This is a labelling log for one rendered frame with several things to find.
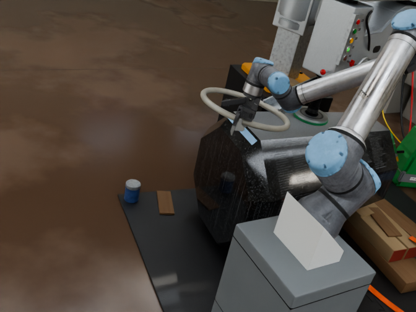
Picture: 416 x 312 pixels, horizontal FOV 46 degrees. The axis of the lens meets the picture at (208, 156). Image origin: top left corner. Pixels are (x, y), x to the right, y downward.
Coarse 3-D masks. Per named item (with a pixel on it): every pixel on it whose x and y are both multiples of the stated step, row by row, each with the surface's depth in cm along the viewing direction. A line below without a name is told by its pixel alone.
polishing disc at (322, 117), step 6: (300, 108) 304; (306, 108) 306; (300, 114) 296; (306, 114) 298; (318, 114) 302; (324, 114) 304; (306, 120) 292; (312, 120) 292; (318, 120) 293; (324, 120) 295
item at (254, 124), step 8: (208, 88) 255; (216, 88) 261; (240, 96) 269; (208, 104) 235; (264, 104) 267; (224, 112) 229; (272, 112) 265; (280, 112) 261; (288, 120) 251; (256, 128) 229; (264, 128) 229; (272, 128) 231; (280, 128) 235; (288, 128) 244
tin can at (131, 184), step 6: (132, 180) 326; (126, 186) 321; (132, 186) 320; (138, 186) 321; (126, 192) 323; (132, 192) 321; (138, 192) 324; (126, 198) 325; (132, 198) 324; (138, 198) 329
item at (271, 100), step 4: (316, 76) 293; (308, 80) 288; (312, 80) 291; (300, 84) 284; (272, 96) 271; (264, 100) 267; (268, 100) 269; (272, 100) 272; (276, 100) 275; (272, 104) 273; (276, 104) 273; (264, 108) 269; (276, 108) 269; (280, 108) 261; (284, 112) 266
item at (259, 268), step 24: (240, 240) 190; (264, 240) 186; (336, 240) 195; (240, 264) 191; (264, 264) 177; (288, 264) 177; (336, 264) 182; (360, 264) 185; (240, 288) 193; (264, 288) 178; (288, 288) 166; (312, 288) 168; (336, 288) 174; (360, 288) 184
